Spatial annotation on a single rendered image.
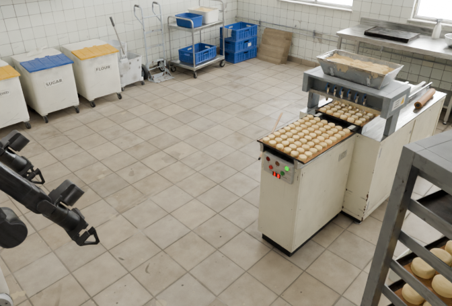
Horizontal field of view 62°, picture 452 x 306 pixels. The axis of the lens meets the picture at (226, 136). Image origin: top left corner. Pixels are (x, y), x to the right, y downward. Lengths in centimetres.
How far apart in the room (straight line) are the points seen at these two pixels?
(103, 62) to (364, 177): 367
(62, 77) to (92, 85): 44
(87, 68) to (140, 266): 305
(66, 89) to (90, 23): 119
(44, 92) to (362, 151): 376
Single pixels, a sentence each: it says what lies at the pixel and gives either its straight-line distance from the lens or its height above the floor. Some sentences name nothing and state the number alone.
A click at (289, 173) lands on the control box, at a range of 251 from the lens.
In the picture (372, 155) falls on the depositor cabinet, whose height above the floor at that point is 71.
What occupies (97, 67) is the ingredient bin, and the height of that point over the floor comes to 55.
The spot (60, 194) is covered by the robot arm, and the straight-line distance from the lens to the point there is 125.
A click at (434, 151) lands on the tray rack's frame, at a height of 182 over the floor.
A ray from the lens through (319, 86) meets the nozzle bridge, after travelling 314.
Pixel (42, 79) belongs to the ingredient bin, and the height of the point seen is 58.
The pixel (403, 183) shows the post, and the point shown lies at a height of 174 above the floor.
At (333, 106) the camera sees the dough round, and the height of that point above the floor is 91.
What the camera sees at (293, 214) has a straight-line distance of 271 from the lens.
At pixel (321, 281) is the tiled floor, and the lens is 293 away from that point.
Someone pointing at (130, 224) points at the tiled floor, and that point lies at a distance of 335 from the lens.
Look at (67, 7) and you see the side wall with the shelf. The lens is 579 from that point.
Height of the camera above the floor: 220
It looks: 29 degrees down
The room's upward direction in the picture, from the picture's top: straight up
